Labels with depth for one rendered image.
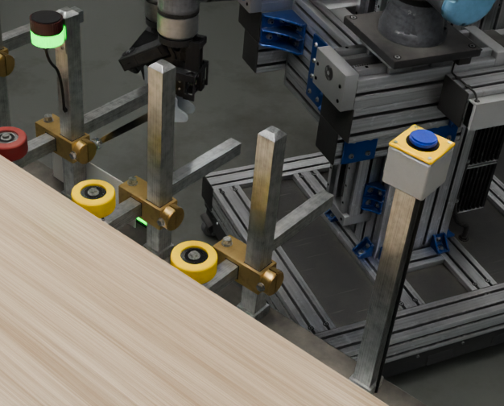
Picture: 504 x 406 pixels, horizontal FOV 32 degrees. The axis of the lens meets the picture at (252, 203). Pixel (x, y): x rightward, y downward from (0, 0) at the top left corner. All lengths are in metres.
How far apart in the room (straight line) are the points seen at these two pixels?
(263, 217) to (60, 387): 0.46
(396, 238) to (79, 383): 0.52
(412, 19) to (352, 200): 0.72
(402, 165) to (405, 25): 0.72
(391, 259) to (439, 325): 1.08
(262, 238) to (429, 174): 0.40
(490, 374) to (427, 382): 0.20
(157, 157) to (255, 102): 2.06
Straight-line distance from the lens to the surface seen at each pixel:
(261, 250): 1.56
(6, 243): 1.54
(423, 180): 1.26
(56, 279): 1.47
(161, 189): 1.68
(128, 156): 3.31
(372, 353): 1.52
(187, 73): 1.64
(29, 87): 3.75
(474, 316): 2.51
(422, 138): 1.26
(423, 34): 1.93
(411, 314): 2.47
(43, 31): 1.67
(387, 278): 1.41
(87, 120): 1.92
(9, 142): 1.78
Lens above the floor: 1.89
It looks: 37 degrees down
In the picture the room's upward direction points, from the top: 6 degrees clockwise
